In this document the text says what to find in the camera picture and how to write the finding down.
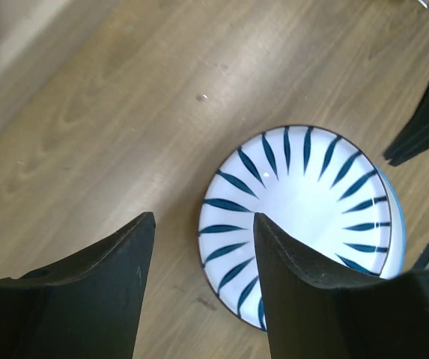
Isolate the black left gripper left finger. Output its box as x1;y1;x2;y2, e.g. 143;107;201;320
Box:
0;212;156;358

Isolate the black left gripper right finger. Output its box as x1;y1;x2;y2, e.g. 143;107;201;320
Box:
254;213;429;358

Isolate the white blue striped plate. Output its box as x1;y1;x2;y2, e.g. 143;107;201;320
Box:
198;125;403;330

